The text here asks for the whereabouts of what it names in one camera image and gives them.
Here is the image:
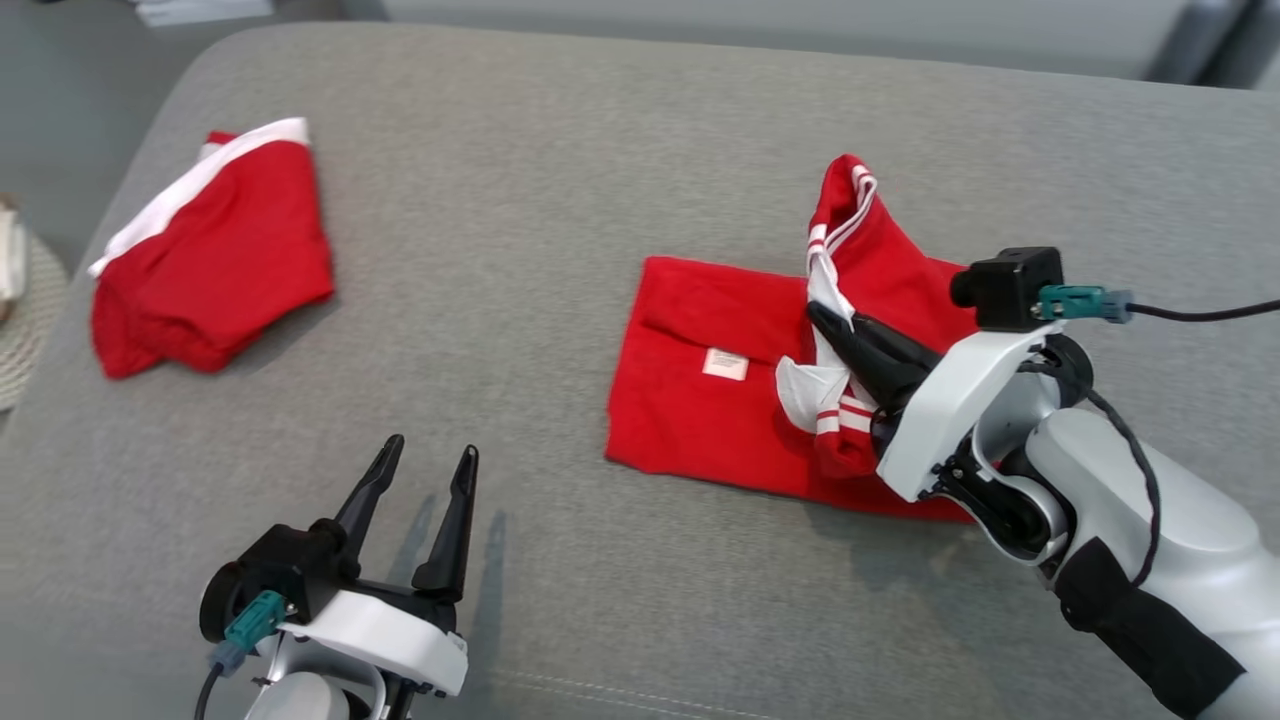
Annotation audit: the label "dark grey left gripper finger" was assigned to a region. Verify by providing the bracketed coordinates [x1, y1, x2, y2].
[410, 444, 482, 605]
[333, 433, 407, 563]

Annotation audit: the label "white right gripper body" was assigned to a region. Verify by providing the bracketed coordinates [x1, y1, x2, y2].
[870, 323, 1066, 503]

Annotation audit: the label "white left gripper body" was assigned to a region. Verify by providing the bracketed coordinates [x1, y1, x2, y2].
[278, 585, 471, 699]

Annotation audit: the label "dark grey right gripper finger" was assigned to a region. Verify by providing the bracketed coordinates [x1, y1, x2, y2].
[806, 300, 943, 389]
[805, 308, 911, 413]

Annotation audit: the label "red Bulls 23 jersey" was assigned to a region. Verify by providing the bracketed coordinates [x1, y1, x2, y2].
[605, 153, 986, 523]

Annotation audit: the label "red shorts with white band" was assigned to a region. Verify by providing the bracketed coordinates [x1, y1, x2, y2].
[88, 117, 336, 381]

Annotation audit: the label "grey fabric sofa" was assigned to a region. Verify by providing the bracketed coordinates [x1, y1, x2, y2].
[0, 20, 1280, 720]

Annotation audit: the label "grey partition foot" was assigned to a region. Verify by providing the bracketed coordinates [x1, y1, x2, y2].
[1140, 0, 1251, 86]
[1195, 0, 1280, 93]

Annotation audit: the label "white flat floor box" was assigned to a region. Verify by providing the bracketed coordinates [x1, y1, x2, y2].
[133, 0, 276, 28]

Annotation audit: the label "left camera cable teal connector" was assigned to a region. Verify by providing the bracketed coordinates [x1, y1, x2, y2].
[193, 590, 291, 720]

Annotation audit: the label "camera cable teal connector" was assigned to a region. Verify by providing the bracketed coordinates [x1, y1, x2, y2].
[1038, 285, 1280, 326]
[193, 590, 291, 720]

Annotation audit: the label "right camera cable teal connector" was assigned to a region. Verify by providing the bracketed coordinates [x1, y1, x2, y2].
[1038, 285, 1280, 326]

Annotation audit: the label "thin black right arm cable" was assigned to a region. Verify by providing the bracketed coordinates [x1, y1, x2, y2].
[1020, 355, 1163, 589]

